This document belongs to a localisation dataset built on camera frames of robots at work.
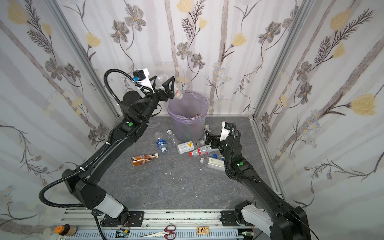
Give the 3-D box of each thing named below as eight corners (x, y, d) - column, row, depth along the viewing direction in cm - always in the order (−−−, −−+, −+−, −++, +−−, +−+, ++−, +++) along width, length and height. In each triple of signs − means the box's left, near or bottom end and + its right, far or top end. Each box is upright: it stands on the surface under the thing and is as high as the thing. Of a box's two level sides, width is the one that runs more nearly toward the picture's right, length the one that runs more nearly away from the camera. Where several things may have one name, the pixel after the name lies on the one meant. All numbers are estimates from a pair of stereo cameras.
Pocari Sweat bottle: (161, 154, 99) (160, 150, 95) (154, 138, 108) (152, 133, 104) (170, 150, 101) (169, 146, 97) (162, 135, 110) (161, 130, 106)
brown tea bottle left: (134, 168, 93) (131, 164, 89) (133, 161, 96) (130, 157, 92) (159, 159, 97) (158, 155, 93) (158, 153, 100) (156, 149, 96)
